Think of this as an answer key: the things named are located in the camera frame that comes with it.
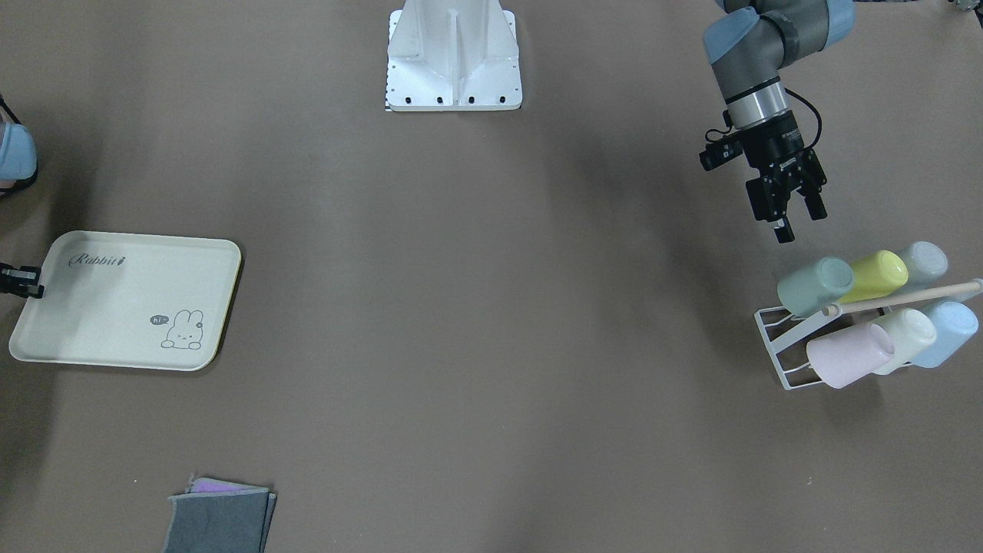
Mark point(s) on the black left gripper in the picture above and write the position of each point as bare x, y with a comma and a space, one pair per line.
776, 144

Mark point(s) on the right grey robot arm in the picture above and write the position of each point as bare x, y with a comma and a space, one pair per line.
19, 171

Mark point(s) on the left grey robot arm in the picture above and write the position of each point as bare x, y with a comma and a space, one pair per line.
746, 49

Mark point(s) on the pale grey-blue cup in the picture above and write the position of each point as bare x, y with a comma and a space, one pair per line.
925, 262

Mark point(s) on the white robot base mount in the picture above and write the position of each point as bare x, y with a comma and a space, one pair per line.
452, 56

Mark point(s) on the grey folded cloth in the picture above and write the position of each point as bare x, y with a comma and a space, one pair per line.
213, 515

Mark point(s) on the white cup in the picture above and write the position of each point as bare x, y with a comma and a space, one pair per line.
912, 332

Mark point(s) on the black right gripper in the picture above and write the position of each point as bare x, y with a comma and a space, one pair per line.
17, 280

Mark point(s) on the green cup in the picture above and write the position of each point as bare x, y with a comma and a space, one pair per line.
808, 289

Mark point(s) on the yellow cup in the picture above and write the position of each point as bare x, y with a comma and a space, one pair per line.
876, 275

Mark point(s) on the white wire cup rack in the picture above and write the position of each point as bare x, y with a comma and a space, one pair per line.
785, 336

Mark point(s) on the pink cup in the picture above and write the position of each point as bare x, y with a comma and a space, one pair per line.
849, 354

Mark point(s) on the cream rabbit tray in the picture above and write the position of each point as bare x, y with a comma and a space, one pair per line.
130, 300

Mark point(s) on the light blue cup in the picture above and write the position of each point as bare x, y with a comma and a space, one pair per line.
955, 325

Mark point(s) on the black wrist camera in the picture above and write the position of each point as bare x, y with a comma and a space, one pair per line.
720, 147

